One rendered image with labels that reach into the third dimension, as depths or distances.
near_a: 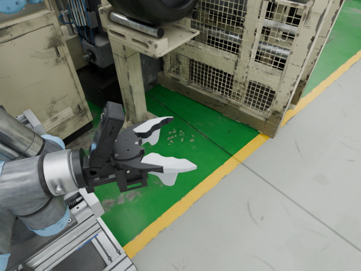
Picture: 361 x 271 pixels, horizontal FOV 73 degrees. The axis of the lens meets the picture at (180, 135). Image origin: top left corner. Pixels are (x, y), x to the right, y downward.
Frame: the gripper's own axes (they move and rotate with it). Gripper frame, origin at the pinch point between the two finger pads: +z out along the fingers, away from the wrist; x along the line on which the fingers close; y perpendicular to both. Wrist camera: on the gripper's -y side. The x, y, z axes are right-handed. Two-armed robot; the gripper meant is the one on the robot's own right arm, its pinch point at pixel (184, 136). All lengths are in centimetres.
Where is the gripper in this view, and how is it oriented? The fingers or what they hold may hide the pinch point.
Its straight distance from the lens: 45.9
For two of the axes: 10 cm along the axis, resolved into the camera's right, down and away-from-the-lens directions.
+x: 2.8, 6.0, -7.5
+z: 9.6, -2.1, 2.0
